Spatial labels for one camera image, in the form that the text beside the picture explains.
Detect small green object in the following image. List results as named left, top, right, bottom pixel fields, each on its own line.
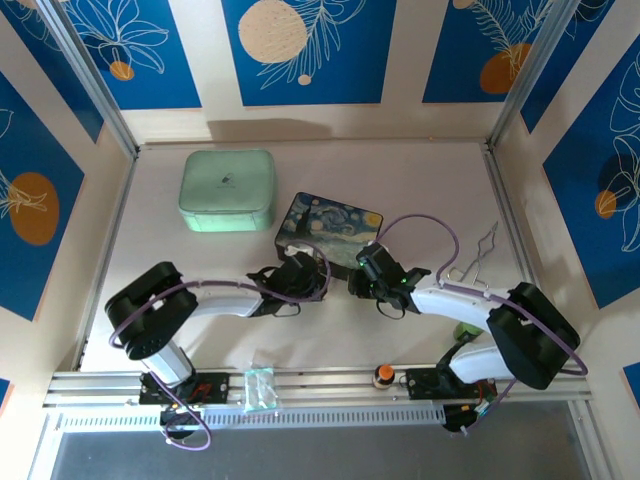
left=453, top=322, right=484, bottom=346

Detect bent metal wire tongs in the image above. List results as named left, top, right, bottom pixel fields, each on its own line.
left=448, top=219, right=501, bottom=287

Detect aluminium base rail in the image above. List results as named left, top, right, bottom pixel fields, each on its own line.
left=42, top=369, right=594, bottom=409

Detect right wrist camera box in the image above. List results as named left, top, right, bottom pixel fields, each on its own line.
left=355, top=251, right=384, bottom=286

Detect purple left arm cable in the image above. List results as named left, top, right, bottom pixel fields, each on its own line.
left=108, top=243, right=332, bottom=451

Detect aluminium table edge rail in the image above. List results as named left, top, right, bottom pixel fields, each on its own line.
left=72, top=149, right=139, bottom=371
left=482, top=149, right=544, bottom=301

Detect starry night print box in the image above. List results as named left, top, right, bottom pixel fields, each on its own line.
left=273, top=191, right=385, bottom=281

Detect orange and black knob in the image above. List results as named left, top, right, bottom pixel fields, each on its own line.
left=373, top=364, right=396, bottom=391

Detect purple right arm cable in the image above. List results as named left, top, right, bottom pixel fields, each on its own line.
left=372, top=214, right=589, bottom=436

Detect clear plastic package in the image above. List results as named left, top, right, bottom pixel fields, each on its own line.
left=243, top=367, right=278, bottom=415

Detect mint green medicine bag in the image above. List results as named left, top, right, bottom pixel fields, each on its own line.
left=178, top=148, right=276, bottom=234

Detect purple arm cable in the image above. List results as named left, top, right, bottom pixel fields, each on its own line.
left=372, top=214, right=589, bottom=436
left=108, top=243, right=332, bottom=451

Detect grey slotted cable duct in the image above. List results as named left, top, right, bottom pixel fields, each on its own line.
left=57, top=405, right=446, bottom=434

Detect aluminium frame post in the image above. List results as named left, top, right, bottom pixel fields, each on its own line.
left=487, top=0, right=576, bottom=149
left=37, top=0, right=140, bottom=156

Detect blue floral wall panel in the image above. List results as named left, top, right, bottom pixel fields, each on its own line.
left=221, top=0, right=399, bottom=107
left=0, top=0, right=105, bottom=145
left=422, top=0, right=554, bottom=105
left=542, top=47, right=640, bottom=310
left=59, top=0, right=204, bottom=112
left=0, top=72, right=86, bottom=322
left=519, top=0, right=640, bottom=134

